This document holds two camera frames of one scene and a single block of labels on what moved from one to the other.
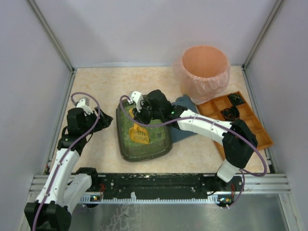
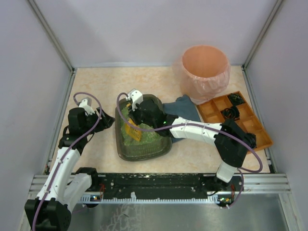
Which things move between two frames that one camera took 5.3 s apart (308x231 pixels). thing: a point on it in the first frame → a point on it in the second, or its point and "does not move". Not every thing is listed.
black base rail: [149, 187] does not move
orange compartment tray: [213, 107] does not move
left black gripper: [101, 119] does not move
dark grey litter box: [160, 143] does not move
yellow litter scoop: [138, 134] → [134, 133]
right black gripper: [143, 115] → [135, 115]
